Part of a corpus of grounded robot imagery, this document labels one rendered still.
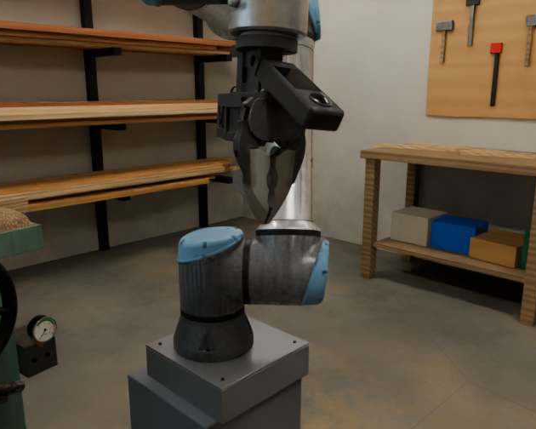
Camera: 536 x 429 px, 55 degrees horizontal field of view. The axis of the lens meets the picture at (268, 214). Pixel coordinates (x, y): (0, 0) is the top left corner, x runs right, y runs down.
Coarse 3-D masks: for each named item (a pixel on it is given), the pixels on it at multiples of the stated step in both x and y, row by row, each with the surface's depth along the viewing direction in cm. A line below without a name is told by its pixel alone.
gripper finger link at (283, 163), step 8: (272, 152) 63; (280, 152) 60; (288, 152) 61; (272, 160) 60; (280, 160) 60; (288, 160) 61; (272, 168) 61; (280, 168) 60; (288, 168) 61; (272, 176) 61; (280, 176) 60; (288, 176) 61; (272, 184) 61; (280, 184) 61; (288, 184) 61; (272, 192) 61; (280, 192) 61; (272, 200) 61; (280, 200) 61; (272, 208) 61; (272, 216) 61
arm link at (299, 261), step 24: (312, 0) 119; (312, 24) 120; (312, 48) 122; (312, 72) 121; (312, 144) 120; (312, 168) 120; (288, 192) 115; (288, 216) 114; (264, 240) 114; (288, 240) 112; (312, 240) 114; (264, 264) 112; (288, 264) 111; (312, 264) 111; (264, 288) 112; (288, 288) 112; (312, 288) 111
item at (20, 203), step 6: (12, 198) 137; (18, 198) 137; (24, 198) 138; (0, 204) 134; (6, 204) 135; (12, 204) 136; (18, 204) 137; (24, 204) 139; (18, 210) 138; (24, 210) 139
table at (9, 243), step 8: (40, 224) 127; (0, 232) 119; (8, 232) 120; (16, 232) 122; (24, 232) 123; (32, 232) 125; (40, 232) 127; (0, 240) 119; (8, 240) 120; (16, 240) 122; (24, 240) 124; (32, 240) 125; (40, 240) 127; (0, 248) 119; (8, 248) 121; (16, 248) 122; (24, 248) 124; (32, 248) 126; (40, 248) 127; (0, 256) 120
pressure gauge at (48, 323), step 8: (32, 320) 124; (40, 320) 123; (48, 320) 125; (32, 328) 122; (40, 328) 123; (48, 328) 125; (56, 328) 127; (32, 336) 122; (40, 336) 124; (48, 336) 126; (40, 344) 126
